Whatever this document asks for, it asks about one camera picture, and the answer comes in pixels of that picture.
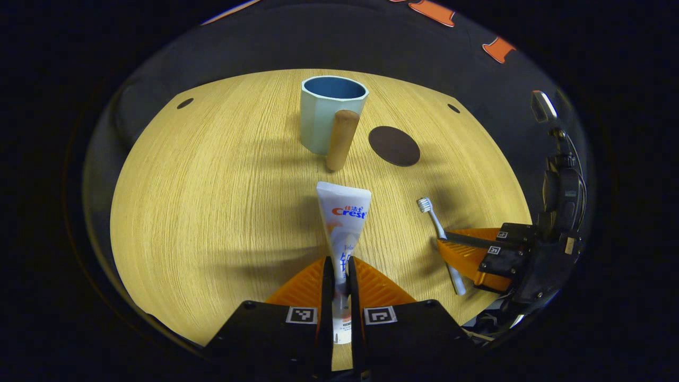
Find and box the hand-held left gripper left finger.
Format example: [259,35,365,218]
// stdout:
[204,256,335,381]

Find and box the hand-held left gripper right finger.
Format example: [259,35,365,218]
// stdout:
[347,256,478,381]

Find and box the white toothbrush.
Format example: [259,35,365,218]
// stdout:
[416,197,467,296]

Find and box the white toothpaste tube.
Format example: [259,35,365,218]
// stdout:
[316,181,372,344]

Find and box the round brown coaster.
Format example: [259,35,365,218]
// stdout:
[368,126,421,167]

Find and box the blue cup with wooden handle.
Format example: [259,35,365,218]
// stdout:
[300,75,369,171]

